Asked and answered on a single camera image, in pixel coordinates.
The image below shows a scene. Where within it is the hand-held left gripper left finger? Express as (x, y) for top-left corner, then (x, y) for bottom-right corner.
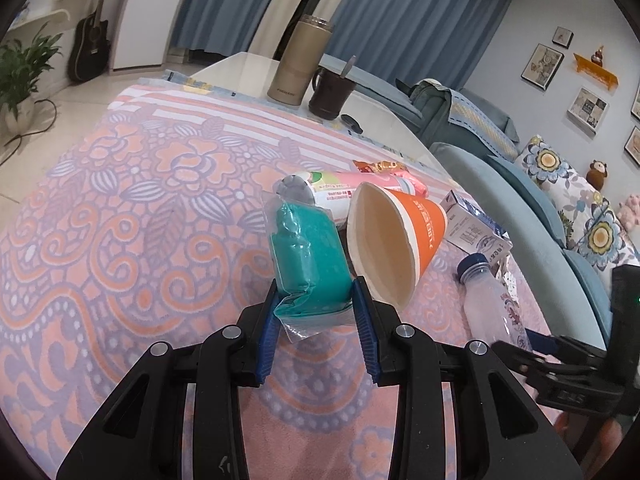
(56, 280), (281, 480)

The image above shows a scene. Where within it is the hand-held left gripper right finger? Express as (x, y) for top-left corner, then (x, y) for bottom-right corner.
(351, 276), (584, 480)

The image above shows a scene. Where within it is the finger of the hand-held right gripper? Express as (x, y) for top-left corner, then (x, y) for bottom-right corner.
(525, 331), (609, 362)
(491, 341), (551, 391)

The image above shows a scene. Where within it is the clear bottle with blue cap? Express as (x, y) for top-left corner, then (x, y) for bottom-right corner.
(454, 253), (534, 354)

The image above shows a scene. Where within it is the teal packet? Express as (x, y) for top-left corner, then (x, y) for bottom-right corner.
(262, 190), (357, 344)

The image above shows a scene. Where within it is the white and blue carton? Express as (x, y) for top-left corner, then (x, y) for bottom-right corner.
(442, 191), (514, 267)

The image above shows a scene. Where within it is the orange paper cup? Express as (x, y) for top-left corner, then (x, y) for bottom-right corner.
(346, 182), (447, 307)

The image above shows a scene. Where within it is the pink tube with grey lid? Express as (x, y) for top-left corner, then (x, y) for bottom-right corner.
(275, 170), (430, 227)

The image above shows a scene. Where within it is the orange snack packet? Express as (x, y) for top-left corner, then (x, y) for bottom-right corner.
(352, 158), (411, 176)

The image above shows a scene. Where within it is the person's right hand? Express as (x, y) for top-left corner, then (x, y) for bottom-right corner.
(555, 407), (640, 480)

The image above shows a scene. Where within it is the floral back cushion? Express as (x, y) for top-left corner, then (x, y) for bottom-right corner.
(515, 135), (602, 207)
(559, 194), (640, 269)

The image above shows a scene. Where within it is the blue-grey fabric sofa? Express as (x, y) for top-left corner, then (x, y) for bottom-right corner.
(320, 52), (640, 342)

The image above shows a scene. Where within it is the pink pig plush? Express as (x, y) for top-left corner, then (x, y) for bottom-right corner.
(616, 195), (640, 231)

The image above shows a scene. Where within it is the brown monkey plush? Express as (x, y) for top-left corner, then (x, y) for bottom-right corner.
(586, 160), (610, 192)

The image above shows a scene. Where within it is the pink floral printed blanket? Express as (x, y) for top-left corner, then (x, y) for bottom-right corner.
(0, 77), (557, 480)

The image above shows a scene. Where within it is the white framed collage picture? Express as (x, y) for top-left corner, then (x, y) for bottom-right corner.
(567, 86), (611, 135)

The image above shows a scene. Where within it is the brown mug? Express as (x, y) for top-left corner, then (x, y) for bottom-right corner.
(308, 65), (357, 121)

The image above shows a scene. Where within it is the tall black framed picture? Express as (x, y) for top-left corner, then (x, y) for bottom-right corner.
(521, 43), (565, 92)

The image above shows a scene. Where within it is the beige thermos flask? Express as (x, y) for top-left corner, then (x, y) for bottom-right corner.
(266, 14), (333, 108)

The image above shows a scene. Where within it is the blue curtain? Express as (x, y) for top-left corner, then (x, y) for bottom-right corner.
(172, 0), (282, 57)
(325, 0), (517, 89)

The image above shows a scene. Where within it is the black acoustic guitar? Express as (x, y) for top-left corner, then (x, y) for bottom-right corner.
(67, 0), (111, 84)

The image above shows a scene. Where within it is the white sheer curtain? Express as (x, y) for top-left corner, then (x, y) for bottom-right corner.
(254, 0), (372, 61)

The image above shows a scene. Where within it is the white refrigerator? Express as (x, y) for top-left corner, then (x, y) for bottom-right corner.
(111, 0), (201, 74)

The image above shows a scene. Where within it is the potted green plant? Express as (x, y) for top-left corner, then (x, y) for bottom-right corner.
(0, 24), (64, 134)

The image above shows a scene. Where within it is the orange wall shelf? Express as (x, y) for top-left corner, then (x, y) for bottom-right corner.
(572, 52), (620, 94)

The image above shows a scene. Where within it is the white curved wall shelf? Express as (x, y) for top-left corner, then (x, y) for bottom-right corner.
(5, 7), (71, 46)

